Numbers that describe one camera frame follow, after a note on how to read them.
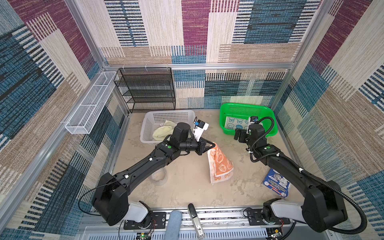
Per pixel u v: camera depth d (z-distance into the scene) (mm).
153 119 1089
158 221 735
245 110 1188
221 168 780
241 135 775
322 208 406
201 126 664
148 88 1083
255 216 738
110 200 405
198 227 686
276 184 813
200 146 650
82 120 709
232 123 1091
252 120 739
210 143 707
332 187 401
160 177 870
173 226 696
